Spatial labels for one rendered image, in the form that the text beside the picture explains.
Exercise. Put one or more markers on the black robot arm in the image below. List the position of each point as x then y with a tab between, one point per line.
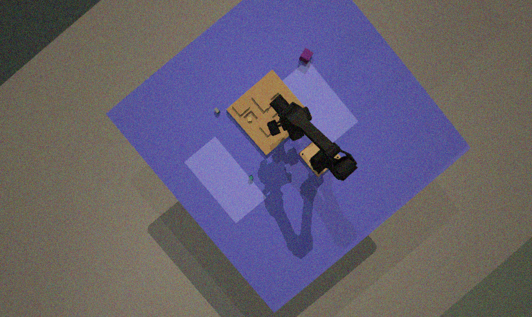
294	116

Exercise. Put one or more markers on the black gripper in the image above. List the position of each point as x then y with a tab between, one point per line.
274	127

